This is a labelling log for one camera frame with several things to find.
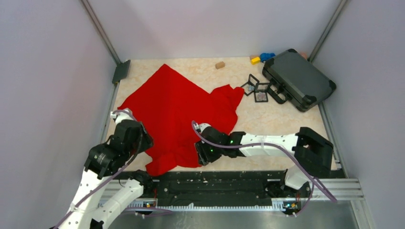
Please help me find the yellow toy block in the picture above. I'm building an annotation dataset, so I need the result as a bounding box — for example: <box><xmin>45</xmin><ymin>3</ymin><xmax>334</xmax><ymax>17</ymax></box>
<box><xmin>250</xmin><ymin>57</ymin><xmax>261</xmax><ymax>65</ymax></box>

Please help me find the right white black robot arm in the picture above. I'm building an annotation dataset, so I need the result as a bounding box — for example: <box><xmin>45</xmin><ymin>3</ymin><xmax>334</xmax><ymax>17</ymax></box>
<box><xmin>194</xmin><ymin>124</ymin><xmax>334</xmax><ymax>197</ymax></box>

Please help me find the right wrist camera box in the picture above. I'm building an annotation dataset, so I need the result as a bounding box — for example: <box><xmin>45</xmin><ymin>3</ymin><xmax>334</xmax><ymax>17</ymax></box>
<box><xmin>194</xmin><ymin>123</ymin><xmax>211</xmax><ymax>133</ymax></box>

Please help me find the black corner bracket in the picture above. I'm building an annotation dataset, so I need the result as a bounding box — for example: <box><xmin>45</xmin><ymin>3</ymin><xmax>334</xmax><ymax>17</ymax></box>
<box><xmin>112</xmin><ymin>60</ymin><xmax>131</xmax><ymax>84</ymax></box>

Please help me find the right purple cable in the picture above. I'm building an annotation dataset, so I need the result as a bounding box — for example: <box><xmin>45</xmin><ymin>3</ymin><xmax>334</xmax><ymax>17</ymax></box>
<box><xmin>191</xmin><ymin>120</ymin><xmax>338</xmax><ymax>217</ymax></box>

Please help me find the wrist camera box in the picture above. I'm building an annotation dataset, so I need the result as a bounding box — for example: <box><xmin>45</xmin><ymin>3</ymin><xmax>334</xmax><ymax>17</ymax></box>
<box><xmin>110</xmin><ymin>108</ymin><xmax>136</xmax><ymax>125</ymax></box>
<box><xmin>194</xmin><ymin>123</ymin><xmax>211</xmax><ymax>133</ymax></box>

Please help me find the dark grey carrying case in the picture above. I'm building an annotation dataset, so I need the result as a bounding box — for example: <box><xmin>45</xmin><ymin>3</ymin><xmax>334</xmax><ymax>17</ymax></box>
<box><xmin>262</xmin><ymin>49</ymin><xmax>337</xmax><ymax>112</ymax></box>

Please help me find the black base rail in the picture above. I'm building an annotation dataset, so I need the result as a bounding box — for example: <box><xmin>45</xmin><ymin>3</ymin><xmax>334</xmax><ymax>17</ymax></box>
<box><xmin>142</xmin><ymin>171</ymin><xmax>311</xmax><ymax>207</ymax></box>

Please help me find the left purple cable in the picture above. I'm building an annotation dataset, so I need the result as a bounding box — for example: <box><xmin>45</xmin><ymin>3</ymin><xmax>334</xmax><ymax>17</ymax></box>
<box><xmin>53</xmin><ymin>109</ymin><xmax>174</xmax><ymax>229</ymax></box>

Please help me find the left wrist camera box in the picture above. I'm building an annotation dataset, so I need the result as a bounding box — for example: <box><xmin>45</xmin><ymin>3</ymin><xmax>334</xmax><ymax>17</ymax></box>
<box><xmin>110</xmin><ymin>108</ymin><xmax>136</xmax><ymax>125</ymax></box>

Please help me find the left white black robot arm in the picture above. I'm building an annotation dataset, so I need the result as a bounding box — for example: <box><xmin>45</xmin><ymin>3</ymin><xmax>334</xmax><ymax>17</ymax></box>
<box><xmin>54</xmin><ymin>119</ymin><xmax>154</xmax><ymax>229</ymax></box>

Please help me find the brown wooden block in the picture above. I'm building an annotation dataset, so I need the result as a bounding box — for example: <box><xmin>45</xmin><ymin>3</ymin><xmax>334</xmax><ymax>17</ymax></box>
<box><xmin>215</xmin><ymin>62</ymin><xmax>225</xmax><ymax>69</ymax></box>

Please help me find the purple cable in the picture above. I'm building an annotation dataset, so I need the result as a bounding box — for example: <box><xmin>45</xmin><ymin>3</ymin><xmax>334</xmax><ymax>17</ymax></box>
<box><xmin>53</xmin><ymin>109</ymin><xmax>174</xmax><ymax>229</ymax></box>
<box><xmin>191</xmin><ymin>120</ymin><xmax>338</xmax><ymax>217</ymax></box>

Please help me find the red t-shirt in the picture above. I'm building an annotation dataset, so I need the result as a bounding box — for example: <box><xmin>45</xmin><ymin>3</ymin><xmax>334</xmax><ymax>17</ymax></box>
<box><xmin>120</xmin><ymin>64</ymin><xmax>244</xmax><ymax>176</ymax></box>

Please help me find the open black brooch box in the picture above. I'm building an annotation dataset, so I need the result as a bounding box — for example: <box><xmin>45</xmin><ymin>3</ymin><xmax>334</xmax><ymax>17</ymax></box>
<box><xmin>240</xmin><ymin>74</ymin><xmax>260</xmax><ymax>96</ymax></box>

